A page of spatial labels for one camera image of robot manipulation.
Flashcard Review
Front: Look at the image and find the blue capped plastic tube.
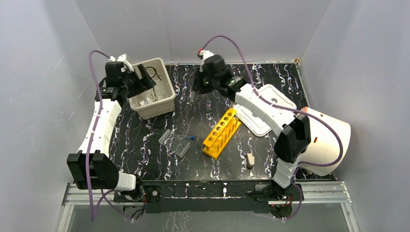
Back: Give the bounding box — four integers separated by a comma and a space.
190, 91, 196, 102

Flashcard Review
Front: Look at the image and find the black wire ring stand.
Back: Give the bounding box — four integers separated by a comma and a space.
144, 66, 162, 81

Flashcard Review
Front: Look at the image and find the white bin lid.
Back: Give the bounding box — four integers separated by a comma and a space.
233, 84, 297, 138

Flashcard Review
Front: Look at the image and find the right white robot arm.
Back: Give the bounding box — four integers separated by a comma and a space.
192, 50, 311, 200

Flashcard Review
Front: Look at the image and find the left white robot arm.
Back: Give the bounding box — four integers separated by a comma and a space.
67, 61, 156, 201

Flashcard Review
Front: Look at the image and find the beige plastic bin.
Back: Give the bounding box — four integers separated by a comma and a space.
129, 58, 176, 119

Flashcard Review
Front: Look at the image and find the yellow test tube rack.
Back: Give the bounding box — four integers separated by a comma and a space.
203, 108, 242, 160

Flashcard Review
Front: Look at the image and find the clear well plate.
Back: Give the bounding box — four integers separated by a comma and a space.
159, 130, 191, 158

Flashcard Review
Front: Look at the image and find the small beige stopper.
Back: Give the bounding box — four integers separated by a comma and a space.
246, 153, 255, 169

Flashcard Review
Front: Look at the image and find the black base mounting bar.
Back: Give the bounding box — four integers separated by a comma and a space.
142, 180, 284, 213

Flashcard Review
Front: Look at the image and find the white centrifuge with orange lid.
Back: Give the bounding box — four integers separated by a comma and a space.
301, 107, 351, 164

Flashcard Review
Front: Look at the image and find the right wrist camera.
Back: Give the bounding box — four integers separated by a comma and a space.
197, 49, 215, 60

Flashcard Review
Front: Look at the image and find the aluminium frame rail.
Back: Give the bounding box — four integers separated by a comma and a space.
58, 182, 361, 232

